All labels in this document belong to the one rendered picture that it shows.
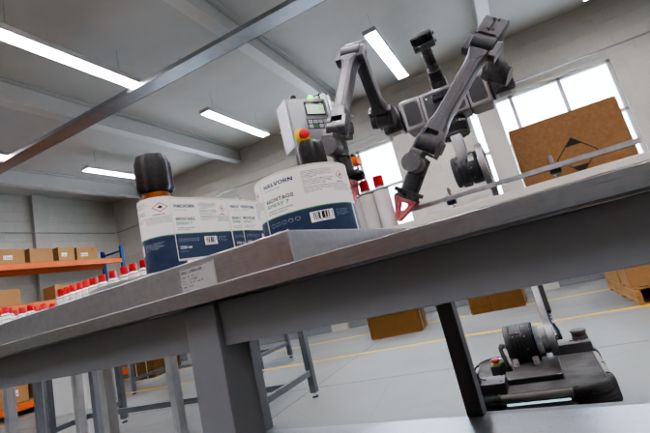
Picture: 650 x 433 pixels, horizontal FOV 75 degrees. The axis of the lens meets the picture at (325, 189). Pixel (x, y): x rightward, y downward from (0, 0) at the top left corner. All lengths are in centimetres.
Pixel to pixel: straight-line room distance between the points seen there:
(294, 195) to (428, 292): 40
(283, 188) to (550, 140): 91
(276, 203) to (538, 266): 51
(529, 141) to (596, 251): 103
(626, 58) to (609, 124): 583
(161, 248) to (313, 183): 37
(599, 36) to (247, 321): 706
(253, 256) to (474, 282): 31
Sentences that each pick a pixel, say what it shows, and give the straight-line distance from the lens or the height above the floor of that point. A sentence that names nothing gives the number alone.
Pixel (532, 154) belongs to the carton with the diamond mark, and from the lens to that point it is 146.
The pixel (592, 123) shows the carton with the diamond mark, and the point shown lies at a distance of 149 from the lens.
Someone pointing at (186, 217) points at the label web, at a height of 102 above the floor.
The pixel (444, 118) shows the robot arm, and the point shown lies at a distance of 134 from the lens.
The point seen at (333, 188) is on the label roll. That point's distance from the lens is 83.
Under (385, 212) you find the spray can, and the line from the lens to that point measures 132.
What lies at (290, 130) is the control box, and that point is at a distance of 155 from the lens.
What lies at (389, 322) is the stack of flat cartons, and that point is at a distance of 550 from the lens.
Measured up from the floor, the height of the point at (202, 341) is 76.
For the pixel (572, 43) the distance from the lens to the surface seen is 734.
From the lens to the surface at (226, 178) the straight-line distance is 867.
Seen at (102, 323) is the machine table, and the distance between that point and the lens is 76.
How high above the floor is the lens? 80
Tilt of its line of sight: 12 degrees up
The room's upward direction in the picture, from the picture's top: 14 degrees counter-clockwise
